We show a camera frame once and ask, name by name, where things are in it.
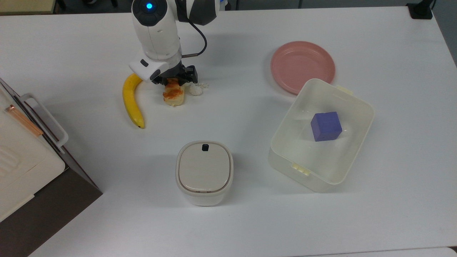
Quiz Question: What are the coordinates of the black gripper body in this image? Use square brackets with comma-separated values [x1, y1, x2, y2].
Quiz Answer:
[165, 61, 185, 79]

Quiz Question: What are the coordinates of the purple cube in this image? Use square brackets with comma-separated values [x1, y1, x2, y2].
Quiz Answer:
[310, 111, 343, 142]

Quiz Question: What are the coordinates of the white crumpled paper lump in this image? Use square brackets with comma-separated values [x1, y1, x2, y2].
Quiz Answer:
[188, 82, 210, 96]

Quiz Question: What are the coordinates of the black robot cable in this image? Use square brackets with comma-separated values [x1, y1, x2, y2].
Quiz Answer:
[181, 20, 208, 58]

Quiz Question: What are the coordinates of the white toaster oven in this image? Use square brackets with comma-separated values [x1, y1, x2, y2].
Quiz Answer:
[0, 78, 104, 257]
[0, 86, 66, 222]

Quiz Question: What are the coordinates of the yellow banana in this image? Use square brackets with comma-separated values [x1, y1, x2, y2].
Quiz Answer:
[122, 73, 146, 129]

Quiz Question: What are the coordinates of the white oven door handle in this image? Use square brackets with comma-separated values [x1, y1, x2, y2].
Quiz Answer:
[19, 93, 69, 149]

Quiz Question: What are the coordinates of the translucent white plastic box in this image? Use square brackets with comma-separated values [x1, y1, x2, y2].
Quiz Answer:
[268, 78, 375, 193]

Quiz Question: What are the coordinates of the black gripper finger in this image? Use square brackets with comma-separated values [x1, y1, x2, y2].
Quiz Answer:
[180, 65, 199, 86]
[151, 73, 171, 86]

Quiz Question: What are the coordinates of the copper strip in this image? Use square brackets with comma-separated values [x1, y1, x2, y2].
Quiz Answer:
[5, 104, 44, 137]

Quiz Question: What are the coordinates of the pink plate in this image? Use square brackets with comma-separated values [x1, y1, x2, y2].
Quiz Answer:
[270, 41, 336, 95]

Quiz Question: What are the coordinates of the black clamp mount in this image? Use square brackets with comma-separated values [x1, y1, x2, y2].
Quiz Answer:
[406, 0, 437, 20]

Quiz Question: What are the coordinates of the white lidded bin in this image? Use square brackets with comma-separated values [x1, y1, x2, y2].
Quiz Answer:
[175, 140, 234, 207]

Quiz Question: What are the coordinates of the wooden side table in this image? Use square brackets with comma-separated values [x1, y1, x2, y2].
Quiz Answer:
[0, 0, 57, 16]

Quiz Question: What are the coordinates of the glazed bread loaf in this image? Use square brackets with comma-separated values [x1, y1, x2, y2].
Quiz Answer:
[162, 77, 186, 107]

